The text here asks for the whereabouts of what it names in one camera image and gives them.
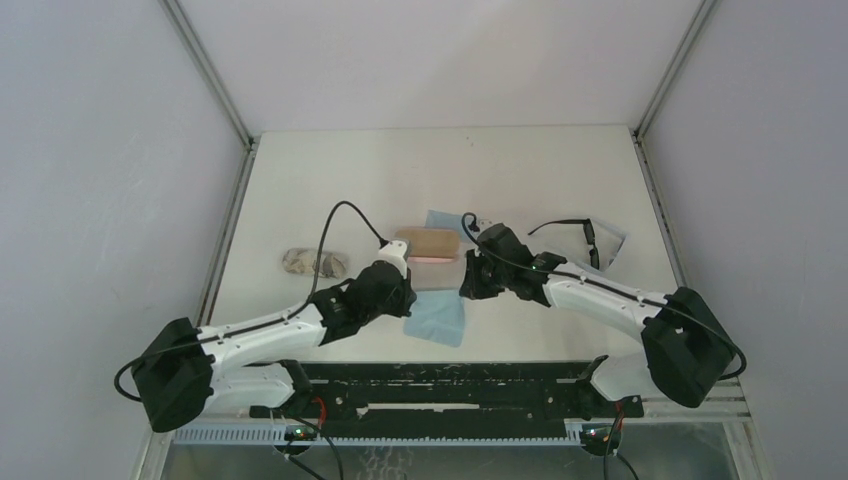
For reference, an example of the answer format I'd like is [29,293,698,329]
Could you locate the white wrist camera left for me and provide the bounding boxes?
[376,239,410,278]

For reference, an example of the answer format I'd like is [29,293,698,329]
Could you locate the black sunglasses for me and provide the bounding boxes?
[528,217,601,270]

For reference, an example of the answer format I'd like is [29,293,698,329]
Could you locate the right aluminium frame rail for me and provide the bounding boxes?
[632,0,753,425]

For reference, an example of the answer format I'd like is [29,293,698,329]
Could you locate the pink glasses case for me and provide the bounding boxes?
[394,227,461,264]

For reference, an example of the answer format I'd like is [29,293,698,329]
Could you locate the map print glasses case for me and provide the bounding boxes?
[281,248,349,279]

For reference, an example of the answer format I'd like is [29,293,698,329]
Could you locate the aluminium frame rail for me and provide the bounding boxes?
[159,0,257,327]
[632,0,753,425]

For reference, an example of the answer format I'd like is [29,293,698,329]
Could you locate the white slotted cable duct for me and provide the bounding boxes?
[172,423,584,446]

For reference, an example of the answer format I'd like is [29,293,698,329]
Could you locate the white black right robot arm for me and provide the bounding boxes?
[460,223,747,408]

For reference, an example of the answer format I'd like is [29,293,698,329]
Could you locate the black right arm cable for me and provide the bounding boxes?
[460,211,749,382]

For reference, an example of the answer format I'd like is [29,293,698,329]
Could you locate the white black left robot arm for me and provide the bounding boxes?
[130,260,416,433]

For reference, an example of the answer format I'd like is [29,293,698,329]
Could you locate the light blue cleaning cloth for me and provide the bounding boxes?
[424,210,463,233]

